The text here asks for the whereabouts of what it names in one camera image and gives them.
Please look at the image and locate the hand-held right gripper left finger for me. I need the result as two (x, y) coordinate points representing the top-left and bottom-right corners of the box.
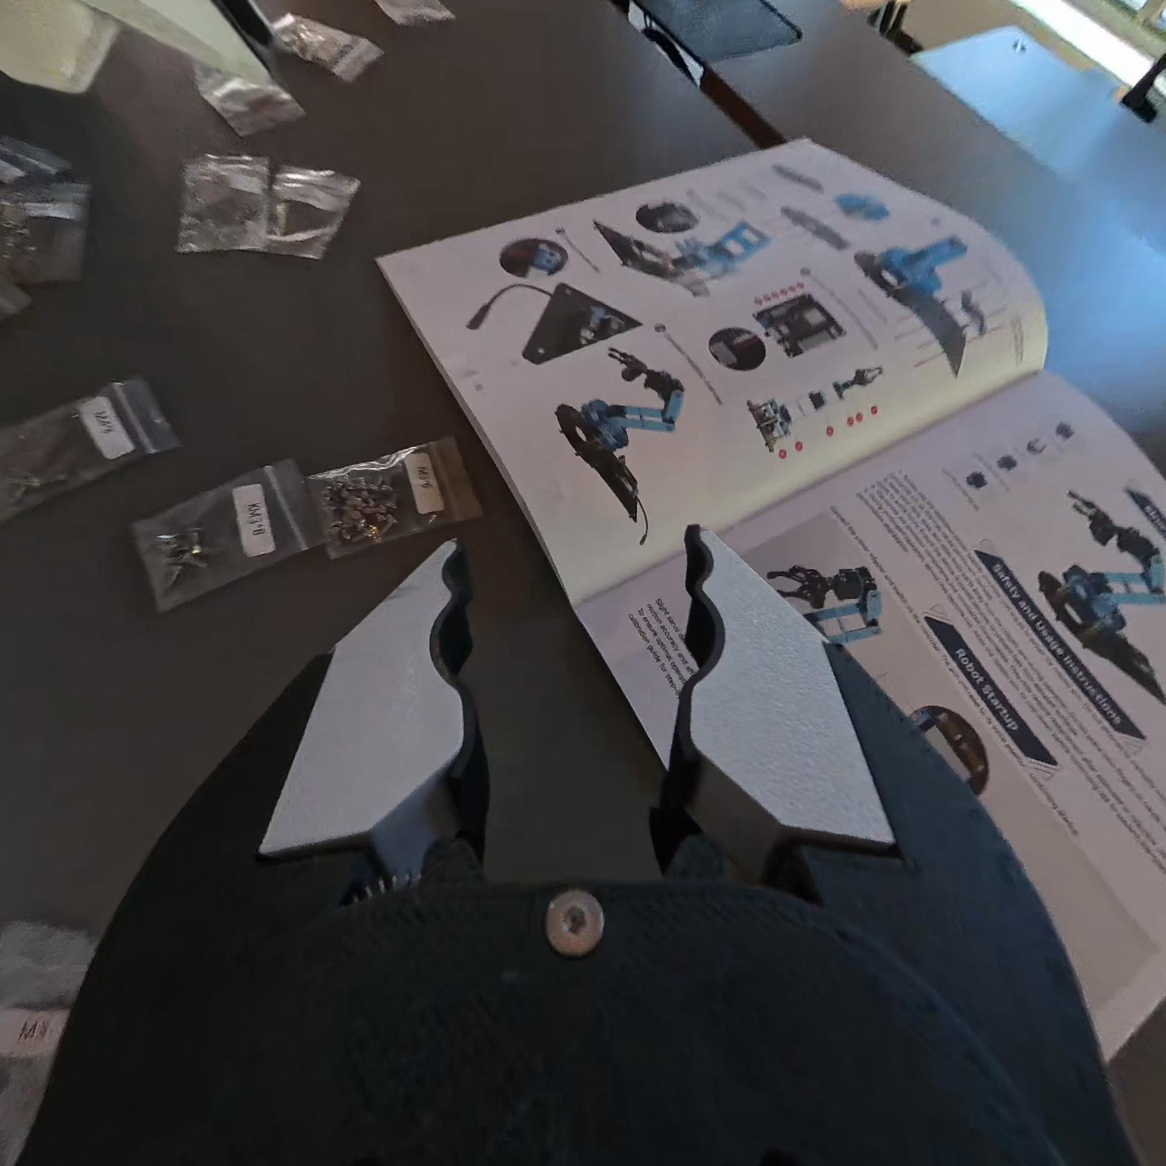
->
(257, 538), (490, 878)

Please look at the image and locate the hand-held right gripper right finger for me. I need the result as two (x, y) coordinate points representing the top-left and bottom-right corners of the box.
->
(648, 524), (897, 883)

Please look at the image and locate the instruction manual booklet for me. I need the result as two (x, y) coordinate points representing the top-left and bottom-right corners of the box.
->
(374, 136), (1166, 1062)

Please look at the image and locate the dark desk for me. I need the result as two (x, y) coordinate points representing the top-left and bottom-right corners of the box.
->
(0, 0), (1166, 1166)

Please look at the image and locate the scattered group of screw bags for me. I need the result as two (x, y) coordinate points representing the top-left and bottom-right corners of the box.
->
(0, 0), (483, 613)

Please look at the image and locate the clear labelled screw bag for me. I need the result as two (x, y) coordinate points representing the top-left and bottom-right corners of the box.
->
(0, 920), (95, 1148)

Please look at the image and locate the pale grey table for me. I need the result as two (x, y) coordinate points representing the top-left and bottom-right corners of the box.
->
(842, 0), (1166, 138)

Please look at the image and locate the dark office chair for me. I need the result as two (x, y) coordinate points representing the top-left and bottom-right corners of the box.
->
(629, 0), (805, 92)

